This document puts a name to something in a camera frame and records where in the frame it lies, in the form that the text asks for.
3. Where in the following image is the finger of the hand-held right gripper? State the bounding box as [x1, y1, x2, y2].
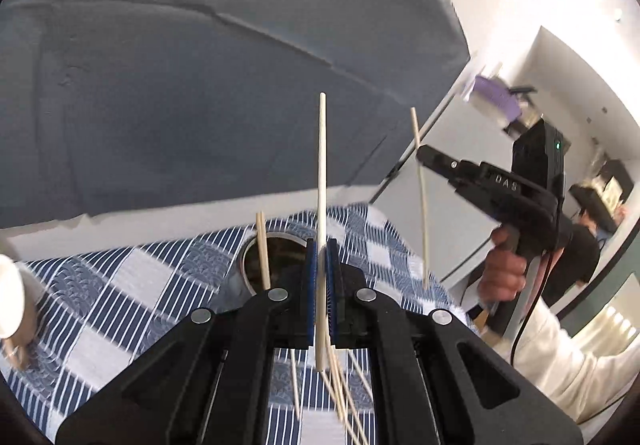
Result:
[416, 145, 482, 192]

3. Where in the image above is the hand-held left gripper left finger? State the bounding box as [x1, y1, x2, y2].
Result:
[55, 237, 318, 445]

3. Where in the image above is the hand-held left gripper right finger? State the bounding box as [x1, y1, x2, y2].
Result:
[326, 237, 584, 445]

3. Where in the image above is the black cylindrical chopstick holder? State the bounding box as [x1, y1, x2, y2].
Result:
[225, 227, 321, 313]

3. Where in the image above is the wooden chopstick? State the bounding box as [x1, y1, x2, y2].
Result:
[409, 106, 432, 290]
[255, 211, 272, 291]
[315, 92, 329, 372]

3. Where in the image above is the bunch of wooden chopsticks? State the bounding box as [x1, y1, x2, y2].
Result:
[289, 345, 376, 445]

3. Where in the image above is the person's right forearm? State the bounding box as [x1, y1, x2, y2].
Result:
[512, 292, 640, 428]

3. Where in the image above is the person's right hand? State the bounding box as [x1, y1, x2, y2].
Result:
[477, 226, 544, 306]

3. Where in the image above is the purple bag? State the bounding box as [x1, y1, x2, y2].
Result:
[470, 74, 527, 124]

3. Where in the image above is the blue white patterned tablecloth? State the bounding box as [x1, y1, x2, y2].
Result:
[0, 202, 482, 445]

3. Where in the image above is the grey backdrop cloth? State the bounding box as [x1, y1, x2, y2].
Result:
[0, 0, 472, 231]

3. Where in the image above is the brown and white cup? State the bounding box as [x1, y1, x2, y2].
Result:
[0, 254, 39, 372]

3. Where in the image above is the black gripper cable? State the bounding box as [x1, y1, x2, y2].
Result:
[510, 245, 557, 363]

